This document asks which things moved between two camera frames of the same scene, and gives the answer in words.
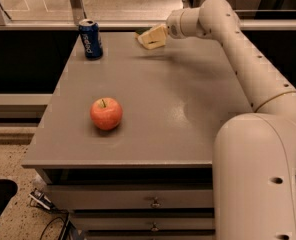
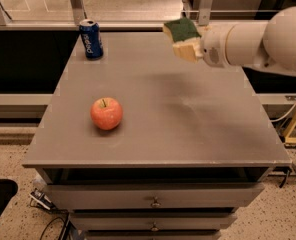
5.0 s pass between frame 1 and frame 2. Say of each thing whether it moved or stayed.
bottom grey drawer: stayed
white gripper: moved
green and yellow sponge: moved
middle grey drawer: stayed
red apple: stayed
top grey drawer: stayed
